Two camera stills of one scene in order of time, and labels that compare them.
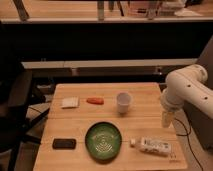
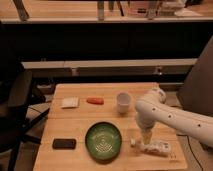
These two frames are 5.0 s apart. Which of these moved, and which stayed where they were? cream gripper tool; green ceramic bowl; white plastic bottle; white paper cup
Moved: cream gripper tool
Stayed: white plastic bottle; white paper cup; green ceramic bowl
